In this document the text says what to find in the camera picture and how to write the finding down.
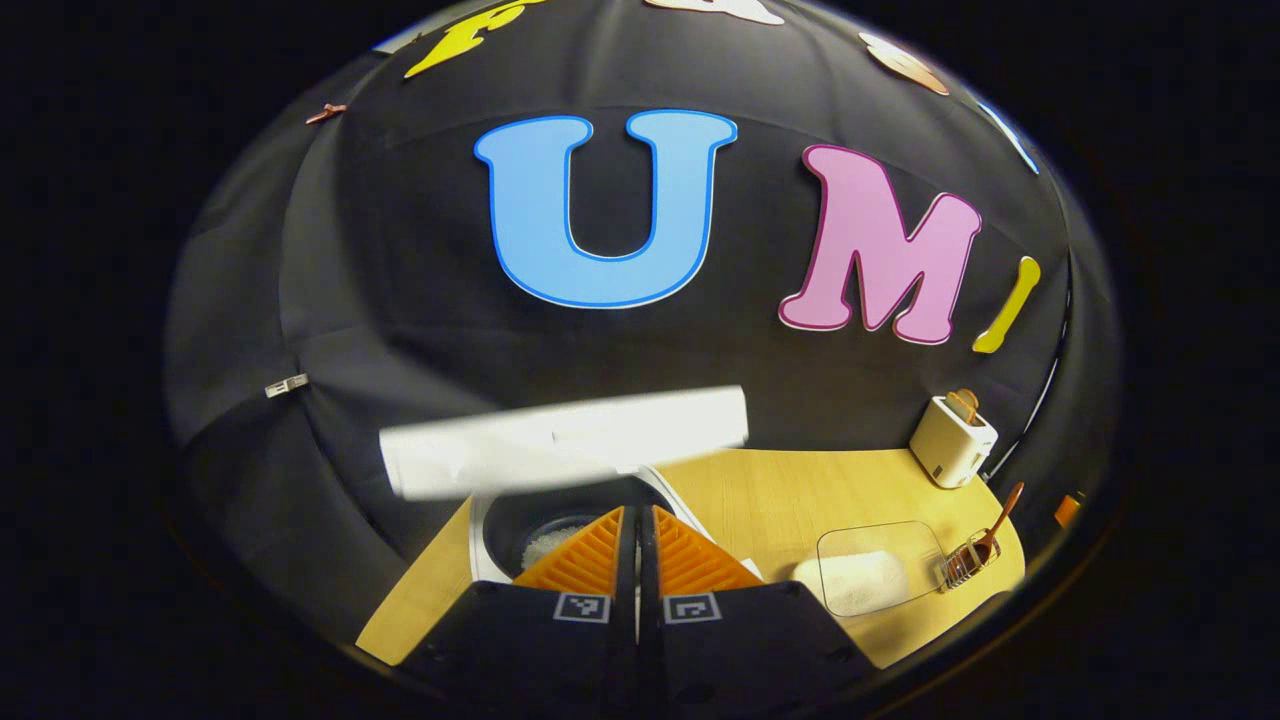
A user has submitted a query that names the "black power cable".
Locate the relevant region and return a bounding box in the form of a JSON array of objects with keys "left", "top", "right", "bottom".
[{"left": 983, "top": 268, "right": 1073, "bottom": 483}]

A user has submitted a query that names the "clear plastic box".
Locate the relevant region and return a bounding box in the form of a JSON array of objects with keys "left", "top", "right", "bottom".
[{"left": 815, "top": 520, "right": 949, "bottom": 618}]

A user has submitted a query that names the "black backdrop cloth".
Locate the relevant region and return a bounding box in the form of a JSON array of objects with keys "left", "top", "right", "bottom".
[{"left": 165, "top": 0, "right": 1121, "bottom": 641}]

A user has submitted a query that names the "clear chopstick holder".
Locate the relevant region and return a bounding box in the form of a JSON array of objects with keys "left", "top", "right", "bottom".
[{"left": 940, "top": 540, "right": 1002, "bottom": 591}]

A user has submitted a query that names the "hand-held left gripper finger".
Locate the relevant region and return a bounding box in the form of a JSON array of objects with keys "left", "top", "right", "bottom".
[
  {"left": 640, "top": 505, "right": 881, "bottom": 720},
  {"left": 400, "top": 505, "right": 641, "bottom": 720}
]

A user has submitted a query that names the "white rice cooker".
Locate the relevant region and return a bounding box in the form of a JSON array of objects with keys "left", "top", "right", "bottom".
[{"left": 380, "top": 385, "right": 766, "bottom": 591}]

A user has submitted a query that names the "brown wooden spoon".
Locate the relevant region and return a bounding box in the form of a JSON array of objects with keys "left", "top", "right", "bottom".
[{"left": 965, "top": 482, "right": 1026, "bottom": 566}]

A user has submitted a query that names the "white toaster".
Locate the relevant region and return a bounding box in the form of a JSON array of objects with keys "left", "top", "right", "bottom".
[{"left": 908, "top": 394, "right": 999, "bottom": 489}]

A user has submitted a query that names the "white rice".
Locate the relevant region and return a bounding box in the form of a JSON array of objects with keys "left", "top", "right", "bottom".
[
  {"left": 522, "top": 525, "right": 586, "bottom": 569},
  {"left": 795, "top": 550, "right": 909, "bottom": 617}
]

